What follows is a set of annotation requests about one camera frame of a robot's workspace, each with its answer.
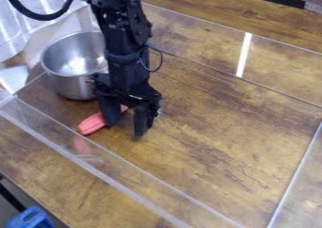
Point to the white checkered curtain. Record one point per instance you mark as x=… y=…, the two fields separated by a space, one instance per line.
x=17 y=27

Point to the blue plastic crate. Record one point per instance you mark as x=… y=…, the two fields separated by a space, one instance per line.
x=31 y=218

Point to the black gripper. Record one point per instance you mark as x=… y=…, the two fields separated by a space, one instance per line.
x=124 y=86

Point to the stainless steel pot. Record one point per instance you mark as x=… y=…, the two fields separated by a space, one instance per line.
x=71 y=59

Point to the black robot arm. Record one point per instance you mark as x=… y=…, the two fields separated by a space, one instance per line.
x=124 y=27

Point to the clear acrylic barrier wall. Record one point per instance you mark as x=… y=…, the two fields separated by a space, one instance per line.
x=163 y=199

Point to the pink handled metal spoon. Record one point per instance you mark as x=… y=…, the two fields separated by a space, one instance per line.
x=91 y=124

